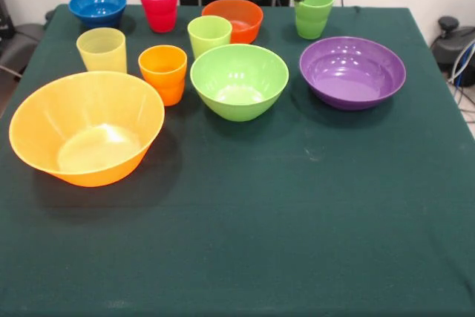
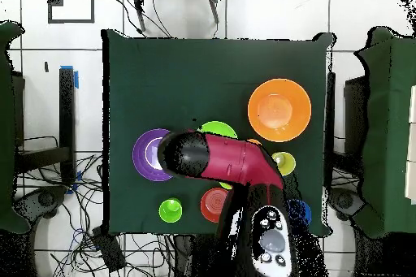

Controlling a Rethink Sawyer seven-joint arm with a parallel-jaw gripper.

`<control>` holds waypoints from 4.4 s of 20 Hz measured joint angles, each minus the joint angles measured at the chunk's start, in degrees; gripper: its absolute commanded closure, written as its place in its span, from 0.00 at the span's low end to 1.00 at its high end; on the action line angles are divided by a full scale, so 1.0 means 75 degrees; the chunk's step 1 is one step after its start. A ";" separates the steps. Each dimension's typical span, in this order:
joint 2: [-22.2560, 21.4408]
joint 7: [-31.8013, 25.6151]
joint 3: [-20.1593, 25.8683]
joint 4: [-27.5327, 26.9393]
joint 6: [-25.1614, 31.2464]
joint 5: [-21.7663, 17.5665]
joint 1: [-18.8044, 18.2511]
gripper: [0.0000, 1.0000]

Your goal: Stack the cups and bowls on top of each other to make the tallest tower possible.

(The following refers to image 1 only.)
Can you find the large orange bowl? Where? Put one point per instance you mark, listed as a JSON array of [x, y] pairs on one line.
[[92, 109]]

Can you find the dark green tablecloth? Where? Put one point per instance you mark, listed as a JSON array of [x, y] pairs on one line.
[[259, 202]]

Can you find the red-orange bowl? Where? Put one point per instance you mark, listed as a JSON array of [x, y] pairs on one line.
[[245, 16]]

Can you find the black equipment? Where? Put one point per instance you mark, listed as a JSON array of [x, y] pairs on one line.
[[4, 12]]

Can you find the lime cup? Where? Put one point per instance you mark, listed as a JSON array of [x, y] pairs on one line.
[[208, 38]]

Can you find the pink cup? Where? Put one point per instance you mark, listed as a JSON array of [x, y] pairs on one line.
[[159, 9]]

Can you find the yellow cup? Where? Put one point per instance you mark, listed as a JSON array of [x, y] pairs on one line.
[[102, 53]]

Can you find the green cup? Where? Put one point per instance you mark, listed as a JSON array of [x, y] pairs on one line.
[[317, 16]]

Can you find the orange cup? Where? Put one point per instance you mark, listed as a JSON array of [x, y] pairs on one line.
[[163, 79]]

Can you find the purple bowl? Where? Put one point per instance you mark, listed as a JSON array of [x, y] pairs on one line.
[[352, 72]]

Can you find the blue bowl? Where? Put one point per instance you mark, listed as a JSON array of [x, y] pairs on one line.
[[96, 9]]

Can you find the green bowl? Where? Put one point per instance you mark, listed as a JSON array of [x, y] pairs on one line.
[[237, 72]]

